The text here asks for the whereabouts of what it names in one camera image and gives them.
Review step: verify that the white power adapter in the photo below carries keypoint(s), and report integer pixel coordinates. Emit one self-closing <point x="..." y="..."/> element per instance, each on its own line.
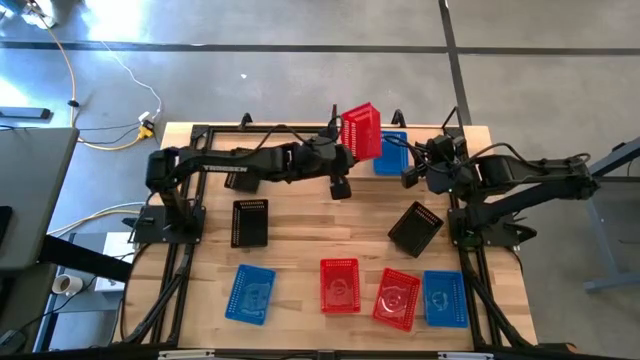
<point x="144" y="116"/>

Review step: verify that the grey desk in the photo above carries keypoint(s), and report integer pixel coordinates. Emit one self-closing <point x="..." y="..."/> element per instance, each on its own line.
<point x="35" y="190"/>

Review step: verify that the black metal rig frame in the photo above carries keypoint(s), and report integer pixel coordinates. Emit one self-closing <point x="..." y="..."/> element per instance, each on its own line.
<point x="225" y="128"/>

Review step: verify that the white cup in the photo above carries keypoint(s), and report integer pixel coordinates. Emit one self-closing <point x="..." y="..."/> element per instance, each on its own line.
<point x="70" y="286"/>

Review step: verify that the white plastic strip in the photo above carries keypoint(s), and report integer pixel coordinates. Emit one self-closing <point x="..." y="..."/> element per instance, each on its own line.
<point x="465" y="356"/>
<point x="185" y="355"/>

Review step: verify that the black flat bar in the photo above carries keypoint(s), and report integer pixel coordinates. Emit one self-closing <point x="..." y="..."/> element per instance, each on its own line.
<point x="25" y="113"/>

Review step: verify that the wooden shelf with black frame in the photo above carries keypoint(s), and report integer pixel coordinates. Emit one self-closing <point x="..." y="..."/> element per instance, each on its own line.
<point x="334" y="111"/>

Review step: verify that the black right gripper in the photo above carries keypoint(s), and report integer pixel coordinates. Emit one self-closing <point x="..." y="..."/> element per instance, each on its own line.
<point x="447" y="175"/>

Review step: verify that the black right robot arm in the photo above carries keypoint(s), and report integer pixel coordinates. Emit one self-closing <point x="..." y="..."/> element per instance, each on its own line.
<point x="530" y="175"/>

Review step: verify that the dark grey floor device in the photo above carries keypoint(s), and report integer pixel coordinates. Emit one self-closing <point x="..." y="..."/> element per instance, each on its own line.
<point x="11" y="341"/>

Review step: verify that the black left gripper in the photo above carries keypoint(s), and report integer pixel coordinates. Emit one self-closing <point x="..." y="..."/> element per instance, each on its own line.
<point x="317" y="160"/>

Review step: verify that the grey-blue table leg frame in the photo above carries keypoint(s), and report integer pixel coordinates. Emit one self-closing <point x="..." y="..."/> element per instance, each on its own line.
<point x="600" y="235"/>

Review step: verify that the yellow power plug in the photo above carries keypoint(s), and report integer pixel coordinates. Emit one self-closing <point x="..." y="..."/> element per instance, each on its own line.
<point x="145" y="132"/>

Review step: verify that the blue plastic slotted basket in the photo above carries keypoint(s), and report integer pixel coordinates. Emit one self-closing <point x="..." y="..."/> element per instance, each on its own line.
<point x="445" y="300"/>
<point x="390" y="160"/>
<point x="250" y="295"/>

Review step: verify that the red plastic slotted basket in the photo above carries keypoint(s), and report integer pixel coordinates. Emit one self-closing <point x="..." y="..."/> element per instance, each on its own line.
<point x="396" y="300"/>
<point x="340" y="286"/>
<point x="362" y="132"/>

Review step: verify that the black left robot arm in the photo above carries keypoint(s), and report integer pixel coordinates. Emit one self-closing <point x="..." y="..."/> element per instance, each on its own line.
<point x="225" y="167"/>

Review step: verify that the black desk leg beam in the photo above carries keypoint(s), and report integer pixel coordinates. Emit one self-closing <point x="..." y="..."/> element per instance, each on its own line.
<point x="85" y="260"/>

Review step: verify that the black table clamp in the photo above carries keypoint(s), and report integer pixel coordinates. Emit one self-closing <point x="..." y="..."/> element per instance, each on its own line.
<point x="245" y="121"/>
<point x="398" y="118"/>

